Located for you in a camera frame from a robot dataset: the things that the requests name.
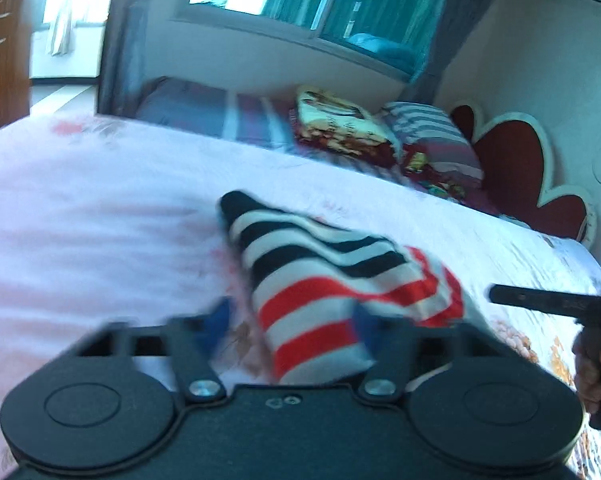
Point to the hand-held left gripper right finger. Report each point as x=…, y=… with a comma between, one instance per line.
x=366, y=322

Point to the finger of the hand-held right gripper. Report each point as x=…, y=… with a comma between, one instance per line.
x=535, y=300

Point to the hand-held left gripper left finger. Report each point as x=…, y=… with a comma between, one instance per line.
x=219, y=321

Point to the black white red striped garment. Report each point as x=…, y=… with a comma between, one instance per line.
x=310, y=310

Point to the person's right hand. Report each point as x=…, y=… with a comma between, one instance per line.
x=588, y=375

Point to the red heart-shaped headboard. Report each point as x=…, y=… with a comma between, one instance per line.
x=515, y=170

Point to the bed with white floral sheet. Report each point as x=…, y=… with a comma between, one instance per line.
x=105, y=220

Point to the red printed blanket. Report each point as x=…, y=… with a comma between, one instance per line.
x=430, y=175

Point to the striped pillow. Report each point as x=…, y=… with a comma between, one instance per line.
x=430, y=135

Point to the folded printed blanket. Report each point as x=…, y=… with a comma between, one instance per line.
x=340, y=125

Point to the purple striped quilt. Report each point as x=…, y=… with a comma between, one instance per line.
x=195, y=105

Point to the teal cushion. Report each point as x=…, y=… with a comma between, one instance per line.
x=385, y=52

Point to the grey curtain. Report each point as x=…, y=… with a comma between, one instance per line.
x=460, y=25
x=123, y=45

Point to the white sheer curtain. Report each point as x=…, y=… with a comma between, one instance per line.
x=63, y=15

